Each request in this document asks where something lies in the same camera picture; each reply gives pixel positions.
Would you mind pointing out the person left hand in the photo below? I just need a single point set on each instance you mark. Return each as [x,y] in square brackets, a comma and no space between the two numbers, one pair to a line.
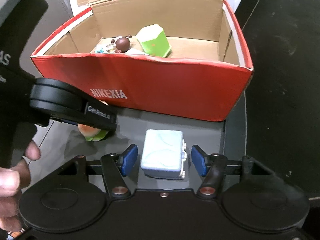
[12,181]

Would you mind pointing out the brown round figurine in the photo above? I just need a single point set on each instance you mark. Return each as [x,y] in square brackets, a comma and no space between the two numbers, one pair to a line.
[121,44]

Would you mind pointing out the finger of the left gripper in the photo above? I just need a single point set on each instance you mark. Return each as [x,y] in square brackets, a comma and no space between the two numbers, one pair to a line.
[94,114]

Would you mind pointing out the plush hamburger toy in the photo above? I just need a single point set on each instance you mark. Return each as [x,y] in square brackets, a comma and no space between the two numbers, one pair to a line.
[91,133]

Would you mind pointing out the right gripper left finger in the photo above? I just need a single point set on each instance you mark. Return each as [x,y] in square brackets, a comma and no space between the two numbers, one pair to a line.
[115,167]

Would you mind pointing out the white power adapter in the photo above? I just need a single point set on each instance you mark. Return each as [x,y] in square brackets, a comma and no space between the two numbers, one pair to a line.
[134,51]

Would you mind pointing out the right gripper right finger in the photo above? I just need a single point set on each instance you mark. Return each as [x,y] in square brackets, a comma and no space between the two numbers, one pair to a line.
[212,168]

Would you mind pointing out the green hexagonal container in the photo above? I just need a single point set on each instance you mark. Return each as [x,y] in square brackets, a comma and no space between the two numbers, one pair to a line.
[153,40]

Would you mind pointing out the light purple suitcase toy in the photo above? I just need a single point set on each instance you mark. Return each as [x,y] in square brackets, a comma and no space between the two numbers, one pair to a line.
[164,154]

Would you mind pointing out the red cardboard shoe box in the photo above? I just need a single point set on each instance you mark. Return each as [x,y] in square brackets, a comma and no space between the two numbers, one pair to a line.
[203,76]

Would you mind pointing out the red blue crab figurine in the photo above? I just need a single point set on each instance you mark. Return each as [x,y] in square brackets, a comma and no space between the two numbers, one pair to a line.
[104,48]

